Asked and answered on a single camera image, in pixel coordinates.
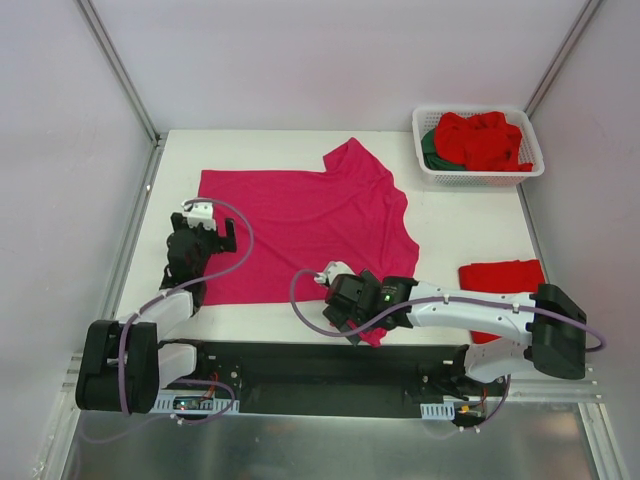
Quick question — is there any pink t shirt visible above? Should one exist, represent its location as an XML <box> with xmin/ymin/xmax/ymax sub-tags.
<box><xmin>195</xmin><ymin>137</ymin><xmax>421</xmax><ymax>348</ymax></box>

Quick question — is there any white plastic laundry basket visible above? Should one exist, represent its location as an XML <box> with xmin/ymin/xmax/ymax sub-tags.
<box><xmin>411</xmin><ymin>105</ymin><xmax>545</xmax><ymax>187</ymax></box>

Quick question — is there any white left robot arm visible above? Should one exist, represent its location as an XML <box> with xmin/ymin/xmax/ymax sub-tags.
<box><xmin>75</xmin><ymin>213</ymin><xmax>237</xmax><ymax>415</ymax></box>

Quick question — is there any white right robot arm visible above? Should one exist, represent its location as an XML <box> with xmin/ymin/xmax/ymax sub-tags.
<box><xmin>315</xmin><ymin>262</ymin><xmax>595</xmax><ymax>395</ymax></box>

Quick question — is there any folded red t shirt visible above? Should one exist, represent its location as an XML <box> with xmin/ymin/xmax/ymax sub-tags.
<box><xmin>458</xmin><ymin>259</ymin><xmax>549</xmax><ymax>346</ymax></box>

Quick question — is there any green t shirt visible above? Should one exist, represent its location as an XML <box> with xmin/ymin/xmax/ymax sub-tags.
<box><xmin>421</xmin><ymin>129</ymin><xmax>465</xmax><ymax>171</ymax></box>

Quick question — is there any red crumpled t shirt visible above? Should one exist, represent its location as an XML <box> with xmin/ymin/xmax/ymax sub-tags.
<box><xmin>434</xmin><ymin>111</ymin><xmax>533</xmax><ymax>172</ymax></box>

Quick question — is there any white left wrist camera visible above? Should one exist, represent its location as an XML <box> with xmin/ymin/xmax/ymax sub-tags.
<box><xmin>181</xmin><ymin>199</ymin><xmax>217</xmax><ymax>230</ymax></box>

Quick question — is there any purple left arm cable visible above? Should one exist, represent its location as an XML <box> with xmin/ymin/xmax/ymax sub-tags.
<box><xmin>78</xmin><ymin>198</ymin><xmax>256</xmax><ymax>443</ymax></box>

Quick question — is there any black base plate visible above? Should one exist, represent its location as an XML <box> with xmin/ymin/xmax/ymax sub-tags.
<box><xmin>169</xmin><ymin>340</ymin><xmax>506</xmax><ymax>418</ymax></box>

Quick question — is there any aluminium frame rail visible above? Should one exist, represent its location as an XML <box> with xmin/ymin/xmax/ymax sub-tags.
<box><xmin>75</xmin><ymin>344</ymin><xmax>603</xmax><ymax>422</ymax></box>

